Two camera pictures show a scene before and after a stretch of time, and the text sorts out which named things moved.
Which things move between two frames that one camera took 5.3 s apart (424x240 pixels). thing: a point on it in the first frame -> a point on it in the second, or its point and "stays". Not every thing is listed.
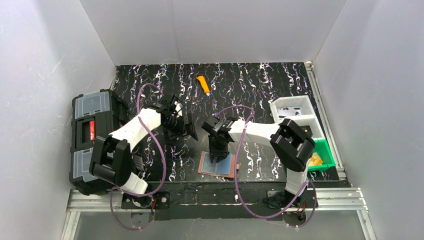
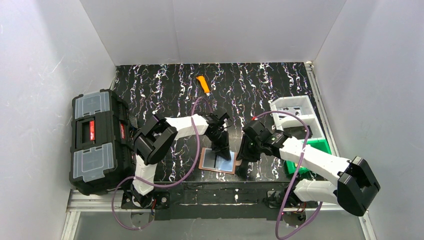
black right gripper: (217, 151) -> (248, 145)
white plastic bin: (308, 117) stays
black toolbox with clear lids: (94, 113) stays
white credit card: (288, 111) stays
